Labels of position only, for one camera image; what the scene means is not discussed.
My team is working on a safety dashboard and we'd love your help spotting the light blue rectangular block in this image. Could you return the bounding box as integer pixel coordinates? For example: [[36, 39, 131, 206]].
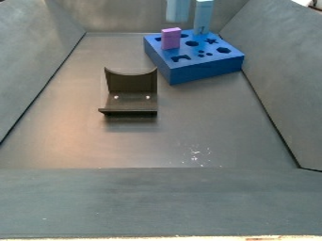
[[166, 0, 190, 23]]

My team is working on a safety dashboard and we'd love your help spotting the blue shape sorting board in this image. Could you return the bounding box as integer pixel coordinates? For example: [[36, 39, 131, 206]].
[[143, 30, 244, 85]]

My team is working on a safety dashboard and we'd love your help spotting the black curved holder stand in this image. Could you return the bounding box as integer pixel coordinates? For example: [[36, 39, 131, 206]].
[[98, 68, 159, 116]]

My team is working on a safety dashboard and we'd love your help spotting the purple rectangular block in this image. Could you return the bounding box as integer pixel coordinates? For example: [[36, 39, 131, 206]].
[[160, 27, 182, 50]]

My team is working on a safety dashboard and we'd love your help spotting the light blue tall shaped block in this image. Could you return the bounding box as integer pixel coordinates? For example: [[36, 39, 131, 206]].
[[194, 0, 214, 35]]

